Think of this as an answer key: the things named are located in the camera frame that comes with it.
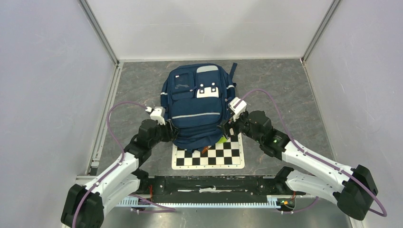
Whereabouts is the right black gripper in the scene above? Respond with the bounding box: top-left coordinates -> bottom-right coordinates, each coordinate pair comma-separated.
217,109 -> 262,144

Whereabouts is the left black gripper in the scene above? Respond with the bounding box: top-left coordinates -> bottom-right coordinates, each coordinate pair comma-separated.
149,119 -> 179,148

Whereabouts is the navy blue backpack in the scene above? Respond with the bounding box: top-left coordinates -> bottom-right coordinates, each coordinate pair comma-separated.
160,63 -> 237,152

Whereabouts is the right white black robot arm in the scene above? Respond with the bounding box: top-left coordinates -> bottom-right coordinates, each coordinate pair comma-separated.
218,111 -> 378,221

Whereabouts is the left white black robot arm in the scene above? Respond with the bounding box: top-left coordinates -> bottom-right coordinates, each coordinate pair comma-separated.
61,119 -> 179,228

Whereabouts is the green toy block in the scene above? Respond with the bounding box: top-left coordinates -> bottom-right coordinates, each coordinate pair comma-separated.
217,136 -> 227,144

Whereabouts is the black and white chessboard mat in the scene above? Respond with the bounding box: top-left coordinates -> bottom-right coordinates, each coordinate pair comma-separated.
172,133 -> 245,170

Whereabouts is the brown orange toy block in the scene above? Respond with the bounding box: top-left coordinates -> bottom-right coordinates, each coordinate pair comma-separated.
201,146 -> 209,155

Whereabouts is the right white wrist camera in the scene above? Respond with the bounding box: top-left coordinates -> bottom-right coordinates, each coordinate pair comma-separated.
228,97 -> 247,122

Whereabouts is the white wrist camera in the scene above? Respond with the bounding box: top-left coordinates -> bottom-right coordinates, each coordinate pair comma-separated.
145,106 -> 166,125
228,97 -> 247,122

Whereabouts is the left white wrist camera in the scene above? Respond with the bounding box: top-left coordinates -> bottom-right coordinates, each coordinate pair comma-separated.
145,106 -> 166,125

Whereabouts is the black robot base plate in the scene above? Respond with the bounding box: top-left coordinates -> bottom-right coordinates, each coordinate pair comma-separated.
134,175 -> 303,203

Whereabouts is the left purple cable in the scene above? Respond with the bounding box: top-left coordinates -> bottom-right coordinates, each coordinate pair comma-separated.
71,101 -> 175,228

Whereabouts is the aluminium frame rail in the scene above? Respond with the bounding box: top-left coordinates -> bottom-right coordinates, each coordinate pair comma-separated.
116,193 -> 311,210

